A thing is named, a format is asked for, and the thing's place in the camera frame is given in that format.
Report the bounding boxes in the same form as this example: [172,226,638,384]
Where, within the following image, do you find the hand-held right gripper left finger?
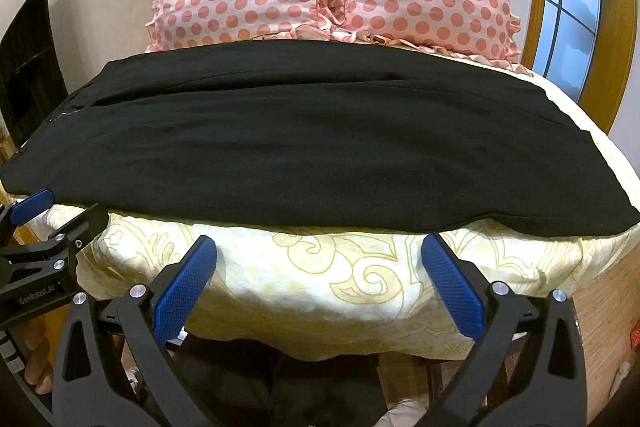
[52,234,218,427]

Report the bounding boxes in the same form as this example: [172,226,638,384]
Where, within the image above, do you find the woven bamboo mat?
[575,252,640,408]

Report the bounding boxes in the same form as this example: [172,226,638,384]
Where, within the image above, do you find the glass window pane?
[542,0,601,105]

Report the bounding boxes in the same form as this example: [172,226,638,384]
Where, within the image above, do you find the yellow patterned bedsheet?
[42,52,633,363]

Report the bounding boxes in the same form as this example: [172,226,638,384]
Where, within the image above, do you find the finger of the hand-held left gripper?
[0,203,110,284]
[0,188,55,248]

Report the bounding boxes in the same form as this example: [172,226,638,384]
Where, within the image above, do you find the black pants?
[0,39,640,238]

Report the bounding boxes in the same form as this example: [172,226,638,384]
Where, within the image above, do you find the person's left hand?
[22,319,56,395]

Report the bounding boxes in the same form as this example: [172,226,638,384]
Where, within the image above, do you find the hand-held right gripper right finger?
[421,233,588,427]

